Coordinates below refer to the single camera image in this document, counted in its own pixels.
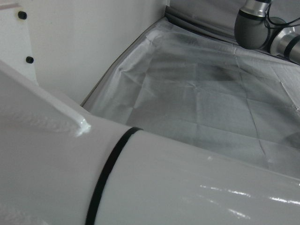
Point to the white robot torso column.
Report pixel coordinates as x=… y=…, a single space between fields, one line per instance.
x=164 y=175

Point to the grey creased table cloth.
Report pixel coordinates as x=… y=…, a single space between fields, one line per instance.
x=187 y=93

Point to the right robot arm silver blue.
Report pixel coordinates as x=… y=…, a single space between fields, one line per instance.
x=248 y=32

